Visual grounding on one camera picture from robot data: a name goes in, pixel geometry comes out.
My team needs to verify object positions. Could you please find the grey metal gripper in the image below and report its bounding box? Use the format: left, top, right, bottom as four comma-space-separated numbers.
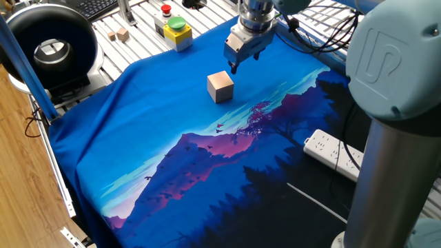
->
223, 21, 278, 75

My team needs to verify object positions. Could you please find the large wooden cube block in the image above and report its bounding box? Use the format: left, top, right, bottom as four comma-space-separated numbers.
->
206, 70, 235, 104

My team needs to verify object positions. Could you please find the yellow box green button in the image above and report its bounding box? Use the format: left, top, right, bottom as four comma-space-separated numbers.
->
163, 16, 194, 52

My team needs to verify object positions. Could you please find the grey box red button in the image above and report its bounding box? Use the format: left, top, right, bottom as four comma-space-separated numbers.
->
154, 4, 173, 39

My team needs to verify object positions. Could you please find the blue mountain landscape printed cloth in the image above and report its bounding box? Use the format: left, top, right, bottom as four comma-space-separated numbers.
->
48, 17, 373, 248

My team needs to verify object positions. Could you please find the white power strip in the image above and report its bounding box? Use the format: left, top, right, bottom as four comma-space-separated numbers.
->
302, 129, 365, 183

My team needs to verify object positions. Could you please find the black keyboard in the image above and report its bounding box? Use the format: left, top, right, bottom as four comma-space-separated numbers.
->
74, 0, 120, 22

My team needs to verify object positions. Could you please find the blue metal pole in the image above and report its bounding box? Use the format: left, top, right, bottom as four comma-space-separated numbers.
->
0, 13, 59, 122

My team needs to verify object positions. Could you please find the aluminium profile rail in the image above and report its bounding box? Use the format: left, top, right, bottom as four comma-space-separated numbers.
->
275, 20, 349, 75

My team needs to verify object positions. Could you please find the aluminium post with bracket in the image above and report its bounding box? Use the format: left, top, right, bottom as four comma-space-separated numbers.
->
116, 0, 138, 27

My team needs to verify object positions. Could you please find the white cable tie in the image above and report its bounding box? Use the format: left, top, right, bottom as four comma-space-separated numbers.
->
285, 182, 348, 224

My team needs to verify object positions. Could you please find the black round ring light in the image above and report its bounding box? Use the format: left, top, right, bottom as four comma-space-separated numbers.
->
0, 3, 104, 99

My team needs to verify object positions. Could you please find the thin black floor cable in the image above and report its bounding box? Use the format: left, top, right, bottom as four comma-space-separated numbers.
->
23, 106, 48, 138

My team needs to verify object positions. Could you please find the white table side rail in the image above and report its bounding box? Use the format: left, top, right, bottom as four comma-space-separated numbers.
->
29, 96, 77, 218

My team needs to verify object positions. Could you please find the white metal bracket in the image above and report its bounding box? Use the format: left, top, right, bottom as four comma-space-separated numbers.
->
60, 226, 87, 248

